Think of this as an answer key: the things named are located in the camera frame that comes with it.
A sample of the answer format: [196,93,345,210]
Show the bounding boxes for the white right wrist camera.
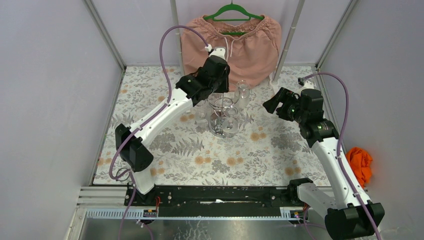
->
[295,77,316,95]

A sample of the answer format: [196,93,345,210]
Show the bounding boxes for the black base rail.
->
[124,185,306,218]

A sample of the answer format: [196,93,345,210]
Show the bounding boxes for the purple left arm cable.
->
[108,25,213,240]

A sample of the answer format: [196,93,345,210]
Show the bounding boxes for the green clothes hanger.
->
[202,0,265,36]

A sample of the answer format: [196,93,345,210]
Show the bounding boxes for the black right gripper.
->
[261,87,307,124]

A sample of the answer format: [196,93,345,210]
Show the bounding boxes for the pink shorts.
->
[180,16,282,88]

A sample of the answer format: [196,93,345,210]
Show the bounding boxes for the orange cloth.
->
[345,147,373,188]

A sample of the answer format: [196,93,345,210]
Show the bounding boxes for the chrome wine glass rack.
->
[207,91,239,138]

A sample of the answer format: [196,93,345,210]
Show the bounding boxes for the clear wine glass front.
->
[222,116,239,137]

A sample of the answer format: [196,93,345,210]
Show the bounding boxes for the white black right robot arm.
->
[263,87,385,240]

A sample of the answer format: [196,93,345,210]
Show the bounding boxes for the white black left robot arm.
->
[115,53,230,206]

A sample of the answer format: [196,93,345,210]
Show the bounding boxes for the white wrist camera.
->
[204,44,227,60]
[295,77,316,95]

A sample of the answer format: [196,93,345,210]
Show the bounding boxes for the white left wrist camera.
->
[204,44,227,60]

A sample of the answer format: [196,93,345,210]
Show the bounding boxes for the floral table mat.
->
[93,66,330,187]

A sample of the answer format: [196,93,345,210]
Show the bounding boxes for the clear wine glass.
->
[194,100,209,130]
[222,116,239,137]
[234,80,250,110]

